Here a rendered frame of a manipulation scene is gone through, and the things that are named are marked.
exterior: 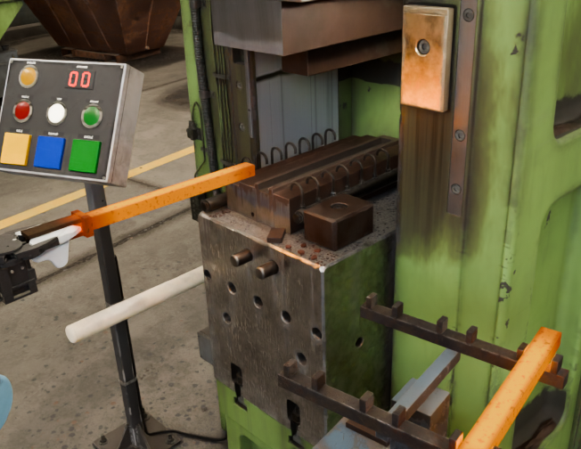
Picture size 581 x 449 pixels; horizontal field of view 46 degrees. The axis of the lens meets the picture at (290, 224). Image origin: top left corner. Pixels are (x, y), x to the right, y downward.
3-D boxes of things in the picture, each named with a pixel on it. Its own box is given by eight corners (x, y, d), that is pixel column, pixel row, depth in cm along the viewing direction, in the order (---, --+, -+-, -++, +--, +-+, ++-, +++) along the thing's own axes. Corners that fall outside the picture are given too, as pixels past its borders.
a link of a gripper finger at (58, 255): (85, 253, 113) (30, 273, 107) (78, 220, 110) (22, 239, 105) (94, 259, 110) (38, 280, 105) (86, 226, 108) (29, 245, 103)
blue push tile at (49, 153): (58, 169, 159) (63, 138, 159) (32, 166, 161) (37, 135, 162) (63, 170, 160) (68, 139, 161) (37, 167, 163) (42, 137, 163)
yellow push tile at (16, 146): (24, 165, 162) (28, 134, 162) (-1, 162, 164) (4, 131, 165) (29, 166, 164) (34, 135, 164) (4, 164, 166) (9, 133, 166)
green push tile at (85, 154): (93, 173, 155) (99, 141, 155) (67, 170, 158) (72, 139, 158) (98, 174, 157) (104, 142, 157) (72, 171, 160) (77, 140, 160)
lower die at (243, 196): (290, 234, 137) (289, 195, 133) (227, 208, 150) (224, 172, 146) (416, 176, 163) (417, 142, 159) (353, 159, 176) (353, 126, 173)
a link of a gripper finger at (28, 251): (52, 240, 108) (-4, 258, 103) (49, 230, 107) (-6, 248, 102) (63, 248, 105) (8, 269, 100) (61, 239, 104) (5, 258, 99)
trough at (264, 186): (272, 195, 137) (272, 189, 137) (255, 189, 141) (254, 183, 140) (400, 144, 163) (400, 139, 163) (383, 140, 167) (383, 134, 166)
